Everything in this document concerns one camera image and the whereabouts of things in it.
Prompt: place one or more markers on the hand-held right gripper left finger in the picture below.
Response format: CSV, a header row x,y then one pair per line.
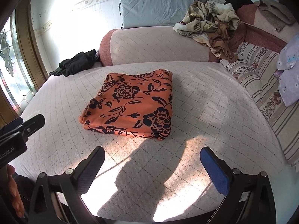
x,y
91,170

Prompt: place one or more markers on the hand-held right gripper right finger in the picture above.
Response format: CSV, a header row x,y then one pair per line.
x,y
215,170

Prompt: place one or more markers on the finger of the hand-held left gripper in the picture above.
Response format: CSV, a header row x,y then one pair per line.
x,y
32,126
12,123

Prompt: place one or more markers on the orange black floral cloth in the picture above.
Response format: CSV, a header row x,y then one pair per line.
x,y
135,102

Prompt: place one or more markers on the black crumpled clothes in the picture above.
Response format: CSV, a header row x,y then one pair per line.
x,y
74,63

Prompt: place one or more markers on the person's left hand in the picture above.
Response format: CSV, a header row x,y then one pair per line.
x,y
16,191

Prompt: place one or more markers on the quilted pink sofa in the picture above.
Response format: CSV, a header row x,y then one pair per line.
x,y
210,112

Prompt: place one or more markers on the wooden stained glass window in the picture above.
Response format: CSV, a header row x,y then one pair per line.
x,y
14,58

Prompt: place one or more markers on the striped floral cushion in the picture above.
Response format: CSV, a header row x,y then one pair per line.
x,y
264,84

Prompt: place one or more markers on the lilac floral cloth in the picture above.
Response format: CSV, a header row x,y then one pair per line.
x,y
290,74

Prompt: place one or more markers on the brown floral blanket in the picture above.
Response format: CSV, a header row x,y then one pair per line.
x,y
210,25

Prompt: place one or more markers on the beige fleece garment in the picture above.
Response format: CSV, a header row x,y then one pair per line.
x,y
275,14

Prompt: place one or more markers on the black garment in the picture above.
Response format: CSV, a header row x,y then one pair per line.
x,y
238,1

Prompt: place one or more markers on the grey pillow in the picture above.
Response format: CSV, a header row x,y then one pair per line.
x,y
156,7

